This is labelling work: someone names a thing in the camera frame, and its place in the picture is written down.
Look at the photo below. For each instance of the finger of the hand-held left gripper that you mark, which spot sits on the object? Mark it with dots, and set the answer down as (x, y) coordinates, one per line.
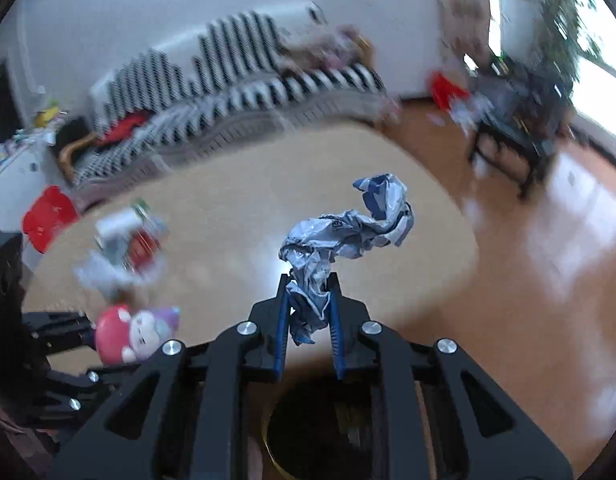
(75, 385)
(63, 325)

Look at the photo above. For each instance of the black screen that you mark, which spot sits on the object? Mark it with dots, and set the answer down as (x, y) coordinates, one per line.
(3, 100)

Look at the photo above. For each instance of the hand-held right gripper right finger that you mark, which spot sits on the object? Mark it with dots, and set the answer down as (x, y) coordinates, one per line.
(337, 337)

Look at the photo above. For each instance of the green potted plant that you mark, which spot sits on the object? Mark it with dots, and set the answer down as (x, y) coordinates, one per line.
(552, 15)

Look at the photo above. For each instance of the red plastic stool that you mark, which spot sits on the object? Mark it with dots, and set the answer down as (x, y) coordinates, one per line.
(48, 217)

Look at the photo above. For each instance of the patterned curtain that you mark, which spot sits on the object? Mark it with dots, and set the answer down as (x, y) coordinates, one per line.
(465, 5)

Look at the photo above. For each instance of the white tissue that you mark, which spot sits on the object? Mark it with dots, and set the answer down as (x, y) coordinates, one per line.
(100, 275)

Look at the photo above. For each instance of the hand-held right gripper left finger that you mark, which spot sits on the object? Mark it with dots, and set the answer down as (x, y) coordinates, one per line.
(283, 332)

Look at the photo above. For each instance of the yellow toy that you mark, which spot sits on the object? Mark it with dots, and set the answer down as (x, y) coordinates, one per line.
(47, 116)

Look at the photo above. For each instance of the black white striped sofa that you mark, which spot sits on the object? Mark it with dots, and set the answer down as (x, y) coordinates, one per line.
(228, 80)

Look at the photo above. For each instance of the pile of toys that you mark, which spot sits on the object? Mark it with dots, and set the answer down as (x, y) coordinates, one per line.
(323, 47)

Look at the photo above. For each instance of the black bin with gold rim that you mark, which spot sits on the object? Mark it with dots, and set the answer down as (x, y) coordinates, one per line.
(318, 425)

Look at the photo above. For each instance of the red bag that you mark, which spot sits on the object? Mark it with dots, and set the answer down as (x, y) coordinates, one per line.
(447, 90)

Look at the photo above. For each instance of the white cabinet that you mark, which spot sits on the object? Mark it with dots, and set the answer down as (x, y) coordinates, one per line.
(15, 180)

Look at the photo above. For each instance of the pink doll toy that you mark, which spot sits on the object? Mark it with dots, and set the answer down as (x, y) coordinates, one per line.
(133, 332)

